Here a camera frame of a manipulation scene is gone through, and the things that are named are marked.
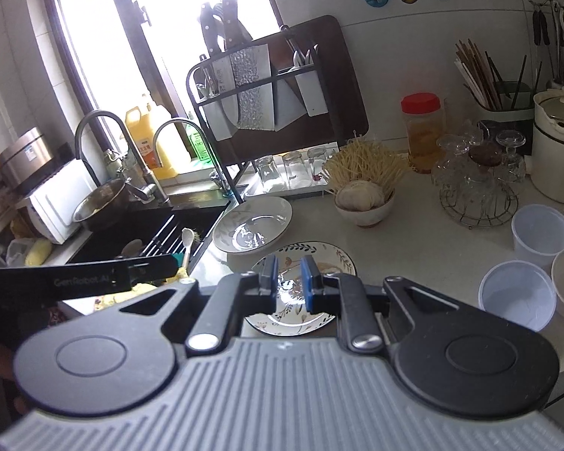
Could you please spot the dark gooseneck faucet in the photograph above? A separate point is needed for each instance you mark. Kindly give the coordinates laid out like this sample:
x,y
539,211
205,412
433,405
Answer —
x,y
143,183

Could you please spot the floral patterned plate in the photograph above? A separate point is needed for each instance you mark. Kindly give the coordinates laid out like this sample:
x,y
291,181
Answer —
x,y
289,315

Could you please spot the yellow oil bottle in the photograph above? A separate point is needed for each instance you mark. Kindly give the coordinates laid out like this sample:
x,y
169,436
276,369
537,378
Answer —
x,y
152,136

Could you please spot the stainless steel pot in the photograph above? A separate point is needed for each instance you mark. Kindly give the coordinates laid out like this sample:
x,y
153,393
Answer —
x,y
101,204

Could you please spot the brown lid glass jar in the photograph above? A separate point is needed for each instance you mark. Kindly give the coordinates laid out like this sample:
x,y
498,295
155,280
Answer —
x,y
485,159

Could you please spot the plain steel cleaver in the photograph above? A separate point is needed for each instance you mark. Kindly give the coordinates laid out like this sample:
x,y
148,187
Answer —
x,y
224,75

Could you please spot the textured steel cleaver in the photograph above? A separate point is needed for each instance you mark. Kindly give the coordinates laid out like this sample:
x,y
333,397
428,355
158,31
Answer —
x,y
251,89

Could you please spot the chrome gooseneck faucet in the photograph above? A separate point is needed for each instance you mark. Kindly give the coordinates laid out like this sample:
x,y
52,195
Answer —
x,y
216,164

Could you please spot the red lid plastic jar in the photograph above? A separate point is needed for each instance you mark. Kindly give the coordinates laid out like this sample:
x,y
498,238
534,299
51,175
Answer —
x,y
422,136

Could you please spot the black knife rack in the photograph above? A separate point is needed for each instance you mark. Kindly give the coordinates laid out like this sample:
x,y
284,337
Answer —
x,y
282,75

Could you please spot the green chopstick holder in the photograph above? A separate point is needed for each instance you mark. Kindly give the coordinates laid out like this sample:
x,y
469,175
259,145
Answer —
x,y
507,108

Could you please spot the bunch of chopsticks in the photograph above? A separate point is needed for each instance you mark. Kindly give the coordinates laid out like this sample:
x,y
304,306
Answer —
x,y
474,73

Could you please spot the white bowl with buns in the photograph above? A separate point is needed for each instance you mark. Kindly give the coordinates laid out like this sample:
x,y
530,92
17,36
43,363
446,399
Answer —
x,y
364,213

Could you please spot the clear glass cup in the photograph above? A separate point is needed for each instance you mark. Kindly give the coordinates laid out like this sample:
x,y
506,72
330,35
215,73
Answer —
x,y
451,157
511,150

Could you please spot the green detergent bottle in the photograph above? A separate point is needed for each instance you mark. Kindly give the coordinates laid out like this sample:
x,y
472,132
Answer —
x,y
198,148

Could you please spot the silver rice cooker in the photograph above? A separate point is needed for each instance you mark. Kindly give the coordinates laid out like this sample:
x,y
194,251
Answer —
x,y
26,157

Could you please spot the yellow sponge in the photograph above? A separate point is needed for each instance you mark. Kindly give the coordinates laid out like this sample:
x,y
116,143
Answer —
x,y
38,251

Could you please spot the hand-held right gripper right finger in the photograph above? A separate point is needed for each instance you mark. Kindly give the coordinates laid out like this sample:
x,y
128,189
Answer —
x,y
309,286

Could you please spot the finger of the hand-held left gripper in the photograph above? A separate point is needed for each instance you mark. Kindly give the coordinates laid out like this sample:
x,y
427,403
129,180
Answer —
x,y
152,268

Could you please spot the dark wooden cutting board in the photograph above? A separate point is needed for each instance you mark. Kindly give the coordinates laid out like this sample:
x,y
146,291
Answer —
x,y
338,89

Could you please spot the translucent plastic container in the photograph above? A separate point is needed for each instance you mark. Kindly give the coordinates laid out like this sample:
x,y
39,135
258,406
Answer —
x,y
540,232
517,293

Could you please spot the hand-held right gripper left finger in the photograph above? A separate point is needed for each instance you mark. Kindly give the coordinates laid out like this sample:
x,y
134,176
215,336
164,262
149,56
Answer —
x,y
270,276

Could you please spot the white countertop appliance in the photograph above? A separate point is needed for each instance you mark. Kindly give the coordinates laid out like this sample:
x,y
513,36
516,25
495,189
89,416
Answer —
x,y
51,202

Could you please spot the black sink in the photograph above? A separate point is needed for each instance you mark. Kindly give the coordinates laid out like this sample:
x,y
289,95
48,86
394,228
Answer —
x,y
122,239

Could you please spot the window frame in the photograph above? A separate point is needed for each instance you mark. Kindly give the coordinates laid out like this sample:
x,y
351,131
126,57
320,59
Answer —
x,y
75,56

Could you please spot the leaf patterned deep plate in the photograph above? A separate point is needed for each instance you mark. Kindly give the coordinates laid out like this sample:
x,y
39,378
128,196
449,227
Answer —
x,y
254,225

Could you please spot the white electric pot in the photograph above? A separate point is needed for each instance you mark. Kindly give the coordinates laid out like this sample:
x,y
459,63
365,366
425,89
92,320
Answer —
x,y
552,159

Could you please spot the metal drip tray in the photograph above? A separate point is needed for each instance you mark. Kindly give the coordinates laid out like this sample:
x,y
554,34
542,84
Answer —
x,y
263,192

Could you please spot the white ceramic spoon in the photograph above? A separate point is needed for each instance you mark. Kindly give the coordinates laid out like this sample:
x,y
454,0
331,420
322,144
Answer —
x,y
187,239

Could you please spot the glass tumbler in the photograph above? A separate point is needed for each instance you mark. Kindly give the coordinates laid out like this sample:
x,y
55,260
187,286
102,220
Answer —
x,y
295,169
319,163
269,174

